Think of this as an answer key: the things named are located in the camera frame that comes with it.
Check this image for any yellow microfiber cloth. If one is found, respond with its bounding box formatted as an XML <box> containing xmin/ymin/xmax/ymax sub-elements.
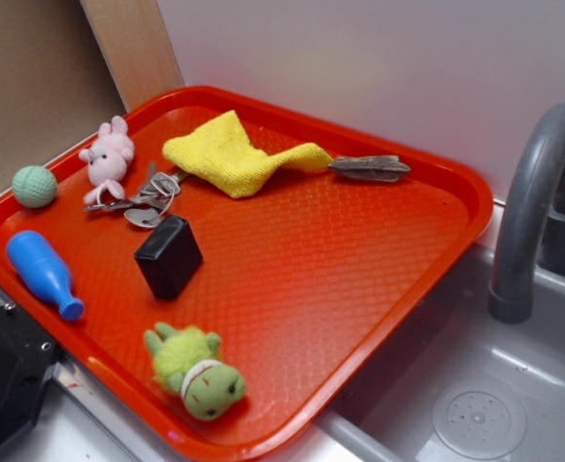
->
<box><xmin>162</xmin><ymin>111</ymin><xmax>333</xmax><ymax>199</ymax></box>

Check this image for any green rubber ball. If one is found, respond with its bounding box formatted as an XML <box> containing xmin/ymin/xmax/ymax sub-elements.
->
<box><xmin>12</xmin><ymin>166</ymin><xmax>58</xmax><ymax>209</ymax></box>

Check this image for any blue plastic bottle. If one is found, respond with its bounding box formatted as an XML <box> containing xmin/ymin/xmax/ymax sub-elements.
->
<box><xmin>6</xmin><ymin>231</ymin><xmax>85</xmax><ymax>321</ymax></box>

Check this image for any pink plush bunny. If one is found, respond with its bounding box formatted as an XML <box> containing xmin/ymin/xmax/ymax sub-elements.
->
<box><xmin>79</xmin><ymin>115</ymin><xmax>135</xmax><ymax>206</ymax></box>

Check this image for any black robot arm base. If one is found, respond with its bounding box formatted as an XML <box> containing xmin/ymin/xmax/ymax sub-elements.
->
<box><xmin>0</xmin><ymin>302</ymin><xmax>60</xmax><ymax>452</ymax></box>

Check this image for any wooden board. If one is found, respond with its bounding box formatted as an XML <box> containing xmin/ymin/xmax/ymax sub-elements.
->
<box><xmin>81</xmin><ymin>0</ymin><xmax>184</xmax><ymax>111</ymax></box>

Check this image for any green plush turtle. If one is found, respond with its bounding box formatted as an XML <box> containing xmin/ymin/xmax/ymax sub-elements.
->
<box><xmin>143</xmin><ymin>322</ymin><xmax>246</xmax><ymax>422</ymax></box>

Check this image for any black box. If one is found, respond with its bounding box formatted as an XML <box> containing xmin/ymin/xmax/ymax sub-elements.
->
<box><xmin>134</xmin><ymin>215</ymin><xmax>203</xmax><ymax>300</ymax></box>

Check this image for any grey plastic sink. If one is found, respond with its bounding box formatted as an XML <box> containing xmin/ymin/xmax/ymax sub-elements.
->
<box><xmin>318</xmin><ymin>246</ymin><xmax>565</xmax><ymax>461</ymax></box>

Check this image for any silver key bunch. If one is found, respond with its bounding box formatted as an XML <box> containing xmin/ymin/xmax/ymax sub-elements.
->
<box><xmin>83</xmin><ymin>163</ymin><xmax>190</xmax><ymax>229</ymax></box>

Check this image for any red plastic tray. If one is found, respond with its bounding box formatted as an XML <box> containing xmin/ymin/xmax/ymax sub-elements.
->
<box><xmin>0</xmin><ymin>87</ymin><xmax>493</xmax><ymax>461</ymax></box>

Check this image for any grey toy faucet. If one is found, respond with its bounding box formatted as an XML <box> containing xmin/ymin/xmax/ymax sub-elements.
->
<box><xmin>488</xmin><ymin>102</ymin><xmax>565</xmax><ymax>324</ymax></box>

